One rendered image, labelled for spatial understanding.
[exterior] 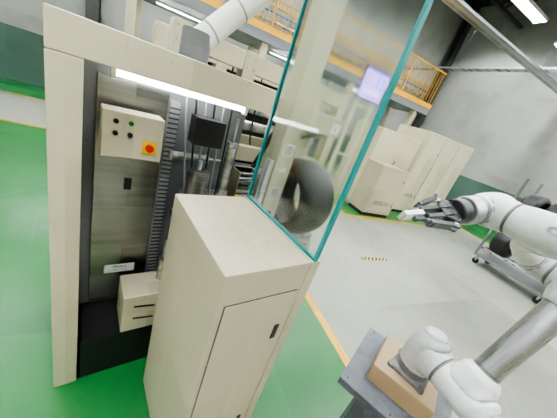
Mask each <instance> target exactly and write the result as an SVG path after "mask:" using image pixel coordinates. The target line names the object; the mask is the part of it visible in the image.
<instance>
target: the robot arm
mask: <svg viewBox="0 0 557 418"><path fill-rule="evenodd" d="M431 202H432V203H434V202H437V205H433V206H426V205H428V204H430V203H431ZM397 217H398V218H399V220H400V221H406V220H413V221H422V222H424V223H425V226H427V227H431V228H437V229H443V230H449V231H451V232H456V231H458V230H459V229H461V228H462V227H461V226H460V225H459V224H461V225H476V224H478V225H479V226H483V227H486V228H489V229H492V230H494V231H497V232H500V233H502V234H503V235H505V236H508V237H510V238H511V239H512V240H511V242H510V248H511V254H512V257H513V259H514V261H515V262H516V264H517V265H518V266H519V267H520V268H521V269H523V270H524V271H525V272H526V273H528V274H529V275H530V276H531V277H533V278H534V279H536V280H537V281H538V282H540V283H541V284H543V285H544V286H546V287H545V291H544V293H543V299H542V300H541V301H540V302H539V303H538V304H537V305H536V306H535V307H534V308H532V309H531V310H530V311H529V312H528V313H526V314H525V315H524V316H523V317H522V318H521V319H520V320H518V321H517V322H516V323H515V324H514V325H513V326H511V327H510V328H509V329H508V330H507V331H506V332H505V333H503V334H502V335H501V336H500V337H499V338H498V339H497V340H496V341H495V342H494V343H493V344H492V345H490V346H489V347H488V348H487V349H486V350H485V351H484V352H482V353H481V354H480V355H479V356H478V357H476V358H475V359H471V358H464V359H463V360H460V361H457V360H456V359H455V357H454V355H453V353H452V345H451V343H450V340H449V339H448V337H447V335H446V334H445V333H444V332H442V331H441V330H440V329H438V328H435V327H433V326H428V327H424V328H420V329H418V330H416V331H415V332H414V333H413V334H412V335H411V336H410V337H409V339H408V340H407V341H406V343H405V344H404V346H403V348H400V349H399V351H398V353H397V354H396V355H395V356H394V357H393V358H392V359H391V360H389V361H388V362H387V364H388V366H389V367H391V368H392V369H394V370H395V371H396V372H397V373H398V374H399V375H400V376H402V377H403V378H404V379H405V380H406V381H407V382H408V383H409V384H410V385H411V386H412V387H413V388H414V389H415V390H416V391H417V393H418V394H420V395H421V396H422V395H423V394H424V388H425V387H426V385H427V383H428V382H429V381H430V382H431V383H432V385H433V387H434V388H435V390H436V391H437V392H438V394H439V395H440V396H441V397H442V398H443V400H444V401H445V402H446V403H447V404H448V406H449V407H450V408H451V409H452V410H453V411H454V412H455V413H456V414H457V415H458V416H459V417H460V418H501V407H500V406H499V405H498V404H497V403H496V402H497V401H498V399H499V397H500V395H501V385H500V384H499V383H500V382H502V381H503V380H504V379H505V378H506V377H508V376H509V375H510V374H511V373H513V372H514V371H515V370H516V369H517V368H518V367H519V366H520V365H522V364H523V363H524V362H525V361H527V360H528V359H529V358H530V357H532V356H533V355H534V354H535V353H536V352H538V351H539V350H540V349H541V348H542V347H544V346H545V345H546V344H547V343H549V342H550V341H551V340H552V339H553V338H555V337H556V336H557V214H555V213H553V212H550V211H546V210H543V209H540V208H537V207H531V206H527V205H526V204H523V203H521V202H518V201H517V200H516V199H515V198H514V197H512V196H509V195H507V194H505V193H501V192H482V193H478V194H475V195H471V196H461V197H458V198H457V199H450V200H444V199H439V198H438V194H437V193H434V194H433V195H432V196H431V197H428V198H425V199H423V200H421V201H418V202H417V203H416V204H415V205H414V206H413V207H411V208H410V209H409V210H405V211H402V212H401V213H400V214H399V215H398V216H397Z"/></svg>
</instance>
